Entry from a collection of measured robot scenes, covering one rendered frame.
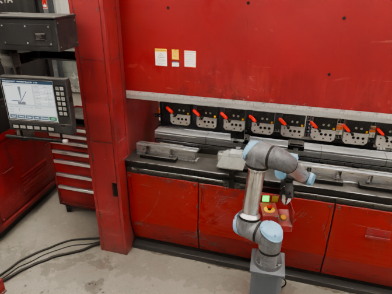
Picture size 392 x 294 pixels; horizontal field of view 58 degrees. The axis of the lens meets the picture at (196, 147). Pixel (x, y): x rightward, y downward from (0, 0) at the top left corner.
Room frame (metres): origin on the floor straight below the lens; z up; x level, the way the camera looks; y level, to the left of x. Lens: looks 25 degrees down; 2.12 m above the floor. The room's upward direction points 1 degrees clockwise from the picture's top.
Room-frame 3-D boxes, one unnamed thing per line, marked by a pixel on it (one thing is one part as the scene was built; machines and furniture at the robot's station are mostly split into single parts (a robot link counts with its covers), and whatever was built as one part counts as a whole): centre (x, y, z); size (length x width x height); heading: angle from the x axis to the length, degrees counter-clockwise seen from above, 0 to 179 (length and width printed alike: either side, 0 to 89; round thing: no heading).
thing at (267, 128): (2.31, -0.47, 1.26); 0.15 x 0.09 x 0.17; 74
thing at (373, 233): (1.93, -1.25, 0.58); 0.15 x 0.02 x 0.07; 74
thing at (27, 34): (2.26, 1.03, 1.53); 0.51 x 0.25 x 0.85; 80
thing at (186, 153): (2.51, 0.23, 0.92); 0.50 x 0.06 x 0.10; 74
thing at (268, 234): (1.46, -0.38, 0.94); 0.13 x 0.12 x 0.14; 51
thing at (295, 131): (2.26, -0.66, 1.26); 0.15 x 0.09 x 0.17; 74
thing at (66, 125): (2.17, 0.99, 1.42); 0.45 x 0.12 x 0.36; 80
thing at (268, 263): (1.46, -0.39, 0.82); 0.15 x 0.15 x 0.10
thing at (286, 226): (1.94, -0.53, 0.75); 0.20 x 0.16 x 0.18; 87
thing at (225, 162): (2.22, -0.26, 1.00); 0.26 x 0.18 x 0.01; 164
